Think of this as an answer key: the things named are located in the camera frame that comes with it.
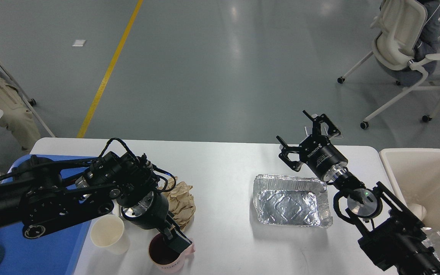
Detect brown paper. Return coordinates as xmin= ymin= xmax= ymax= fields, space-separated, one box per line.
xmin=162 ymin=176 xmax=196 ymax=230

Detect white office chair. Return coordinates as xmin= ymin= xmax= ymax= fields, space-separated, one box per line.
xmin=337 ymin=0 xmax=440 ymax=129

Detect white paper cup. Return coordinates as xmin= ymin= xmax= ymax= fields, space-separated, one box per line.
xmin=90 ymin=215 xmax=130 ymax=255

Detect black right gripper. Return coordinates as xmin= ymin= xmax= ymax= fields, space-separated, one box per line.
xmin=276 ymin=110 xmax=349 ymax=181

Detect person in black shirt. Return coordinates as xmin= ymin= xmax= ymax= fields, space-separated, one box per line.
xmin=0 ymin=76 xmax=41 ymax=154

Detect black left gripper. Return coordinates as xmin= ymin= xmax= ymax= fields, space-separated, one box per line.
xmin=121 ymin=192 xmax=193 ymax=254

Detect beige plastic bin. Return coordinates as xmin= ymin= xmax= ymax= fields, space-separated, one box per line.
xmin=379 ymin=148 xmax=440 ymax=232

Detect pink mug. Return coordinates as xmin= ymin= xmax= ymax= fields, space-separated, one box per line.
xmin=148 ymin=233 xmax=196 ymax=274

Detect seated person in jeans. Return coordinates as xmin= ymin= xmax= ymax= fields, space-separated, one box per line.
xmin=396 ymin=0 xmax=440 ymax=87

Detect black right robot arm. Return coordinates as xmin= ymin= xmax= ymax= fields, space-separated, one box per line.
xmin=276 ymin=111 xmax=440 ymax=275

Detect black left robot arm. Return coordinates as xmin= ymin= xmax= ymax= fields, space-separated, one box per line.
xmin=0 ymin=139 xmax=192 ymax=254

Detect aluminium foil container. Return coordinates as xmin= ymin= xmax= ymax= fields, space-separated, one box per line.
xmin=252 ymin=174 xmax=333 ymax=228

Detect blue plastic tray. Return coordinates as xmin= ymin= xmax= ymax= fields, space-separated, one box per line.
xmin=0 ymin=155 xmax=92 ymax=275

